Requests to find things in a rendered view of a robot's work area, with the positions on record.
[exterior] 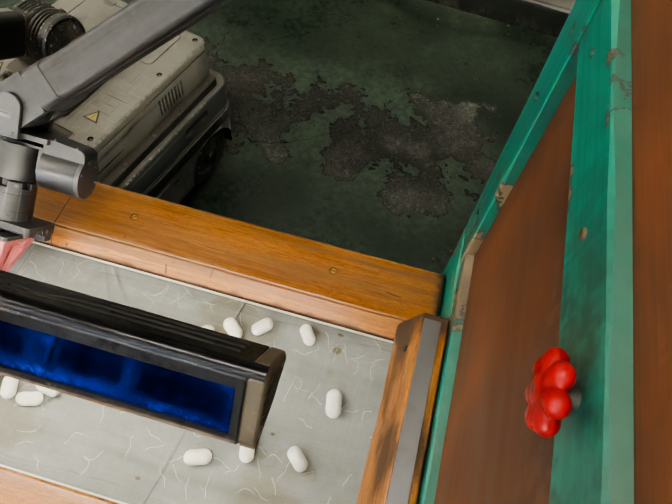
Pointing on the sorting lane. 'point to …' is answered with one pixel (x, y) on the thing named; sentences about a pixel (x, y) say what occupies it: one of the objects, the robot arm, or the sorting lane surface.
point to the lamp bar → (137, 360)
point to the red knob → (551, 393)
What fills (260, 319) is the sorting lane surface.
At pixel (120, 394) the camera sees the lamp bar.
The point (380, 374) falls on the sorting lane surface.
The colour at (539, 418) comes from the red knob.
